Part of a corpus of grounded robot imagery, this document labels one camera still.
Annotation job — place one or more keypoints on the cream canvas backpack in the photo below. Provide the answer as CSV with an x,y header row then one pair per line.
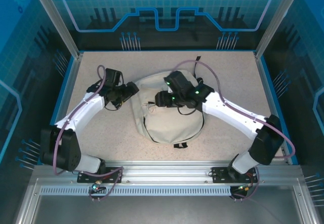
x,y
172,127

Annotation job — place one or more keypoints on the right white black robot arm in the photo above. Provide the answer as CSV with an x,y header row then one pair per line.
x,y
227,112

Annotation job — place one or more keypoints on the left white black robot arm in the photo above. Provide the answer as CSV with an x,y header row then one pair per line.
x,y
81,110

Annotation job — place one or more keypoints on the aluminium side rail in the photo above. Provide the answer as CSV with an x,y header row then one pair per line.
x,y
273,107
63,107

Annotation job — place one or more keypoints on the aluminium front rail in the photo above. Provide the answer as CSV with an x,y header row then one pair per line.
x,y
164,170

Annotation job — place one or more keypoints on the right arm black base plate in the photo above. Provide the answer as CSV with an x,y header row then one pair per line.
x,y
217,174

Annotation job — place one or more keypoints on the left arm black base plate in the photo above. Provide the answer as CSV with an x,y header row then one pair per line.
x,y
83,177

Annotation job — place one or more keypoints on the aluminium corner post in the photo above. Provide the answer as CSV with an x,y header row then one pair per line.
x,y
276,21
59,21

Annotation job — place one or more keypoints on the grey metal outer frame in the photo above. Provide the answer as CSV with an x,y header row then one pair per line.
x,y
162,208

